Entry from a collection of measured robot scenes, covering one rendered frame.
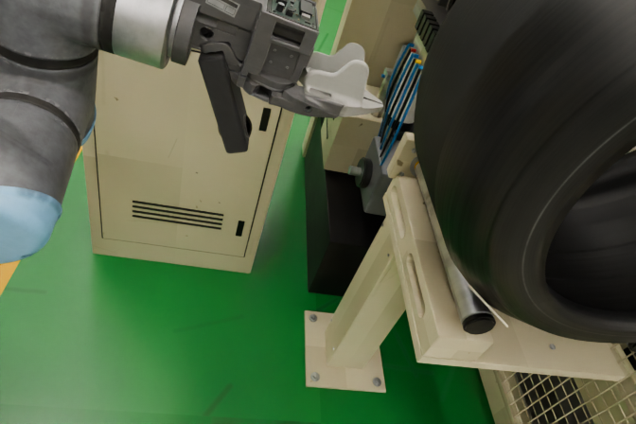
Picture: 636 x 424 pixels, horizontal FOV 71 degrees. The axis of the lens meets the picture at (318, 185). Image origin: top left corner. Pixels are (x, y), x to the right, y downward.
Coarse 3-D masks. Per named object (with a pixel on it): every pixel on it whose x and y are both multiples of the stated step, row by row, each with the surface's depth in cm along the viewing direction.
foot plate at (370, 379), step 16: (320, 320) 159; (320, 336) 154; (320, 352) 150; (320, 368) 146; (336, 368) 147; (352, 368) 149; (368, 368) 150; (320, 384) 142; (336, 384) 143; (352, 384) 145; (368, 384) 146; (384, 384) 148
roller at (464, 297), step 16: (416, 176) 85; (432, 208) 77; (432, 224) 76; (448, 256) 69; (448, 272) 68; (464, 288) 64; (464, 304) 62; (480, 304) 62; (464, 320) 62; (480, 320) 60
